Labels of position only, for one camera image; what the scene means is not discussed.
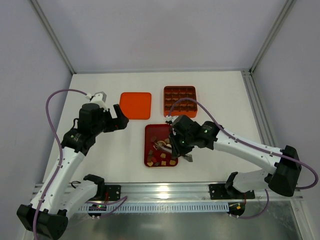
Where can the red lacquer tray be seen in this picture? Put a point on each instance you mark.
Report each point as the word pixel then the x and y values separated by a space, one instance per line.
pixel 158 133

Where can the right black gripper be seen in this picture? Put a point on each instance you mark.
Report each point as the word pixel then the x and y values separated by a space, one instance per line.
pixel 179 149

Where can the aluminium mounting rail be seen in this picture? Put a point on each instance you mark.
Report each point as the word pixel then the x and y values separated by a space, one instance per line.
pixel 188 191

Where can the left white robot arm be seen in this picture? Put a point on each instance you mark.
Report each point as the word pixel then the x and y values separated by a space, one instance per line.
pixel 49 211

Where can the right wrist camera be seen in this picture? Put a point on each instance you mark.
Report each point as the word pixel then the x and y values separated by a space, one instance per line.
pixel 170 119

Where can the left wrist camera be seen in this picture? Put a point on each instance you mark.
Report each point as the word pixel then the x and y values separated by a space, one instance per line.
pixel 99 98

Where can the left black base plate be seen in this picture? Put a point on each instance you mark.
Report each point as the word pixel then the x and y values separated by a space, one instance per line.
pixel 111 193

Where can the slotted cable duct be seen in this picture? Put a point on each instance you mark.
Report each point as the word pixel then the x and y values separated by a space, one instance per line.
pixel 156 207

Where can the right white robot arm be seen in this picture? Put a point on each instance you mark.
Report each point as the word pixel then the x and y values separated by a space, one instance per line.
pixel 279 168

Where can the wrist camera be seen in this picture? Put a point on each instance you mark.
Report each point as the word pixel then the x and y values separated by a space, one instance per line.
pixel 99 98
pixel 170 119

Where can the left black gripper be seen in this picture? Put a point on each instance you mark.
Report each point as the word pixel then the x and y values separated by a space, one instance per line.
pixel 110 122

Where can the orange chocolate box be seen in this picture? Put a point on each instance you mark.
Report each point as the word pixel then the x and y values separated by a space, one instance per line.
pixel 172 94

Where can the orange box lid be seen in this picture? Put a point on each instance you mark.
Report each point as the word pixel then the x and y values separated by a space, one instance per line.
pixel 136 105

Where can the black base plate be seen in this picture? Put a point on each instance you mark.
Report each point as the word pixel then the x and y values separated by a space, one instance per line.
pixel 111 193
pixel 218 191

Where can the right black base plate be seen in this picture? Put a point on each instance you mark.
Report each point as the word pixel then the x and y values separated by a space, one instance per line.
pixel 218 191

